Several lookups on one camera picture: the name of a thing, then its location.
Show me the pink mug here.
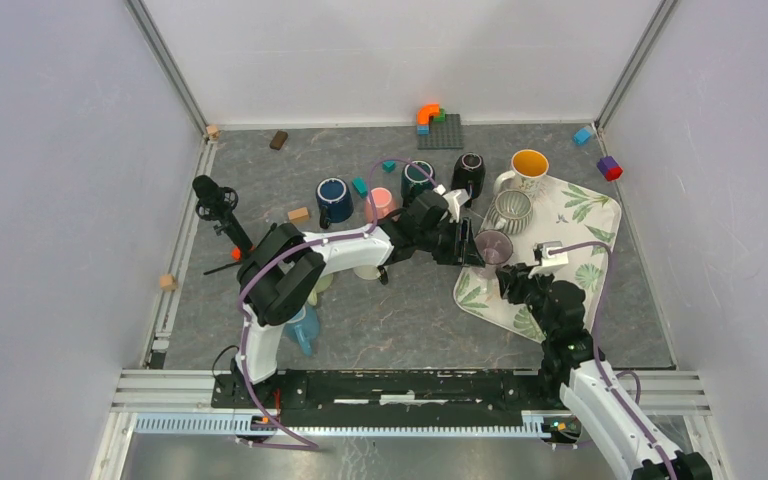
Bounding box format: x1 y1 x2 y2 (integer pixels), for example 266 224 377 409
364 187 398 223

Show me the light green mug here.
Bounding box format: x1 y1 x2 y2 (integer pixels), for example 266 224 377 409
307 274 334 306

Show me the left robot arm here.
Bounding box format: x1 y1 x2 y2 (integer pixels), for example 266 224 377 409
235 189 485 408

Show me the black mug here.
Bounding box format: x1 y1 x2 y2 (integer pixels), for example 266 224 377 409
450 152 486 201

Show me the navy blue mug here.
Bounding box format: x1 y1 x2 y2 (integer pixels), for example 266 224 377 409
315 177 354 229

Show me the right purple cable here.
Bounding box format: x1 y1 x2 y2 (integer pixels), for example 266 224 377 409
552 241 680 480

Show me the light blue mug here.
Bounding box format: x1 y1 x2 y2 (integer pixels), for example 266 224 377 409
283 304 320 357

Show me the corner wooden cube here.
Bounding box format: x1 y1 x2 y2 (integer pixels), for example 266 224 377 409
205 125 220 141

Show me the white ribbed mug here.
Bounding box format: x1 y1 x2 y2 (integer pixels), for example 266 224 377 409
486 189 533 236

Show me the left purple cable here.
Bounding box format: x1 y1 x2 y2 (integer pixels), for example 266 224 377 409
236 158 442 452

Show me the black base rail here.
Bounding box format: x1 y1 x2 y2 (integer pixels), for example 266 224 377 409
211 369 565 428

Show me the orange curved lego piece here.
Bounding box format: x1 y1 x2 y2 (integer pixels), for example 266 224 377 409
416 103 441 125

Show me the mauve purple mug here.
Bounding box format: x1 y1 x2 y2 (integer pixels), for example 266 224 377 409
475 230 513 295

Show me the teal block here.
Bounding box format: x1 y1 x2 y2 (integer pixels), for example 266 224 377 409
351 177 369 199

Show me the white floral mug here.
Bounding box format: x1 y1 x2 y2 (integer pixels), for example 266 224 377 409
493 149 549 199

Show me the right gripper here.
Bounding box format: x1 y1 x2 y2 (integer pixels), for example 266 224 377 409
492 263 553 338

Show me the brown block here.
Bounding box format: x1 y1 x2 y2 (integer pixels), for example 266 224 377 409
269 130 289 151

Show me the purple and red block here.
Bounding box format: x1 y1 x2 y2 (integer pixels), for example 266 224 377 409
597 156 624 182

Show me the green lego brick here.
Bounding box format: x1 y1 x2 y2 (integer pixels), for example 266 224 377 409
431 108 446 123

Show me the grey lego baseplate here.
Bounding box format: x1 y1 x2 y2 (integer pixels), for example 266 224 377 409
417 114 465 150

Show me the cream white mug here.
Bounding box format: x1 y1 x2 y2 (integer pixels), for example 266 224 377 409
353 265 389 285

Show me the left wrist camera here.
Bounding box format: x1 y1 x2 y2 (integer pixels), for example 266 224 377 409
433 185 471 223

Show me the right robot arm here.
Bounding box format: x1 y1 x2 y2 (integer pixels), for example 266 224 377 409
496 263 713 479

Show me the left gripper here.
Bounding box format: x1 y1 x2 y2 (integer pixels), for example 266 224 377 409
416 217 485 269

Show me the light blue block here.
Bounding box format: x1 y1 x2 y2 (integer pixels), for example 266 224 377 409
572 125 595 146

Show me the dark green mug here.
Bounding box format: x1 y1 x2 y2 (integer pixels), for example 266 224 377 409
401 160 436 207

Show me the wooden block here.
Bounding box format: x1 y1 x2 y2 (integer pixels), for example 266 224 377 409
287 207 311 224

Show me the purple cable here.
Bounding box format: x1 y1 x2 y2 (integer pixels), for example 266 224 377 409
552 241 680 480
236 158 442 452

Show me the floral leaf tray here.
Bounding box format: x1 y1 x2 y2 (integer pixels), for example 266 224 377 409
453 176 622 343

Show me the wooden cube by rail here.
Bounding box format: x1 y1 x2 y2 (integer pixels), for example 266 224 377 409
158 274 178 292

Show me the teal cube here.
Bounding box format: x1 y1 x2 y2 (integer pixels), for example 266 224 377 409
382 159 397 173

